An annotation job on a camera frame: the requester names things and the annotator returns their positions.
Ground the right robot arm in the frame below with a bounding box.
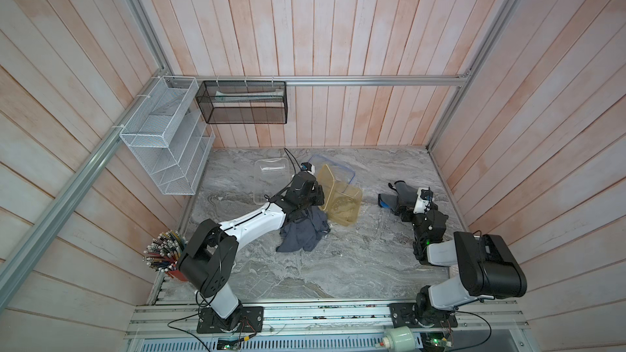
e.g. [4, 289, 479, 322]
[404, 205, 528, 327]

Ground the white cylinder device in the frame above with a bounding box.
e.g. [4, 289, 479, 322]
[381, 327, 417, 352]

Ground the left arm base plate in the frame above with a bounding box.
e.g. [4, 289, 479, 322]
[197, 306, 264, 334]

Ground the red cup of pencils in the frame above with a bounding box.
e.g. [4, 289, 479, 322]
[143, 230, 187, 282]

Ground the yellow lunch box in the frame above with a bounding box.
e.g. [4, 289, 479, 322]
[326, 182, 363, 227]

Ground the black mesh basket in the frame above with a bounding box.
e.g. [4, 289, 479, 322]
[196, 80, 289, 125]

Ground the white wire mesh shelf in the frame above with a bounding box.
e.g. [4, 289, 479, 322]
[120, 76, 215, 196]

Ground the clear lunch box lid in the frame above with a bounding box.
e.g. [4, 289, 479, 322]
[308, 154, 355, 184]

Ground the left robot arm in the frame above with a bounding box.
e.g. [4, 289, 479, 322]
[177, 170, 324, 319]

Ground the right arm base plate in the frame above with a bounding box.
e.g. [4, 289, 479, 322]
[389, 302, 458, 329]

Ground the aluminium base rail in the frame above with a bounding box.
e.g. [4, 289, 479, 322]
[125, 300, 539, 351]

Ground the clear lunch box blue rim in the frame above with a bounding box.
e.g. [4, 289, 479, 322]
[253, 157, 293, 205]

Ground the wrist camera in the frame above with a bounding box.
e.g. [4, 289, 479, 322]
[413, 187, 438, 214]
[300, 162, 316, 174]

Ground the dark grey cloth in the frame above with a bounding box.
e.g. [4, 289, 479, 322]
[276, 205, 331, 253]

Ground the yellow lunch box lid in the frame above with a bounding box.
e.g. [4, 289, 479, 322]
[316, 164, 336, 212]

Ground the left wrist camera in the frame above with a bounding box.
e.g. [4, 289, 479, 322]
[300, 162, 316, 174]

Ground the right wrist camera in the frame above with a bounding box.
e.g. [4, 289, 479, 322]
[413, 187, 438, 214]

